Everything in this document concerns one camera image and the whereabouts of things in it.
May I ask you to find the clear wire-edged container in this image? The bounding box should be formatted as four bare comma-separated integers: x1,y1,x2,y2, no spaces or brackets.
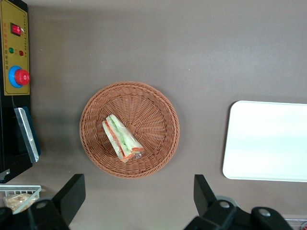
284,217,307,230

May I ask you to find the round brown wicker basket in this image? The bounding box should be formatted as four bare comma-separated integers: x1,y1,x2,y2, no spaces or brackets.
79,81,180,179

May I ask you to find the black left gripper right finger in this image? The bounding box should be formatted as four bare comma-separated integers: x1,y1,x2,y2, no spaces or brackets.
183,174,295,230

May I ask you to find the red rocker power switch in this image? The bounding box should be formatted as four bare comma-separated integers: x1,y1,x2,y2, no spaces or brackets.
10,22,22,37

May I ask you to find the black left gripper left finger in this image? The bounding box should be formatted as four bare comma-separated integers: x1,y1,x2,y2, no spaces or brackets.
0,173,86,230

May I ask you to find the plastic-wrapped triangle sandwich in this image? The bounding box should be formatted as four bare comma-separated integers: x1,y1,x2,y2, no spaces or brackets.
102,114,145,163

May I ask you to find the white rectangular plastic tray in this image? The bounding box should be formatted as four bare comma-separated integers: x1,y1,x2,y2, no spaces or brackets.
222,100,307,183

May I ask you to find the black control box yellow panel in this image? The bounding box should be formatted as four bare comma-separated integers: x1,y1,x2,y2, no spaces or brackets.
0,0,33,184

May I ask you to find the red emergency stop button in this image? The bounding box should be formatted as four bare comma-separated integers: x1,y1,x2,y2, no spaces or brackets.
8,65,31,88

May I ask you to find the wrapped nut snack pack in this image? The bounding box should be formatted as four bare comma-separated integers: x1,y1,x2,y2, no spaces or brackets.
3,193,39,214

